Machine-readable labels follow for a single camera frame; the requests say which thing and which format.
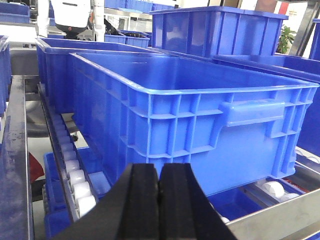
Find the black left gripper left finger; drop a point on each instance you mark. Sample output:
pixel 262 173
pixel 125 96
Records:
pixel 129 211

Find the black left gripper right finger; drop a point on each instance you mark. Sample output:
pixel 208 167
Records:
pixel 185 212

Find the white roller track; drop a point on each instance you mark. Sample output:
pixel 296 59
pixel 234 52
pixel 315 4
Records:
pixel 79 193

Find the blue bin centre front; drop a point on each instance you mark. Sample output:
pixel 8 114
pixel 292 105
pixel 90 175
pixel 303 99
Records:
pixel 233 126

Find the tall blue crate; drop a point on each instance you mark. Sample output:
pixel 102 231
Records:
pixel 216 30

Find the white robot body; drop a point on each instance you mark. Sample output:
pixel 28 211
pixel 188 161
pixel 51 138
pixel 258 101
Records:
pixel 70 16

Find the green potted plant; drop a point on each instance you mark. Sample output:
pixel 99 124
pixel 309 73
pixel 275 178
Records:
pixel 286 39

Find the steel front shelf rail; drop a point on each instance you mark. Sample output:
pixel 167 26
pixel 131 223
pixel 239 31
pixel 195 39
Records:
pixel 294 219

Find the steel shelf divider rail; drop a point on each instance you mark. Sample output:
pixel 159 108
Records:
pixel 16 213

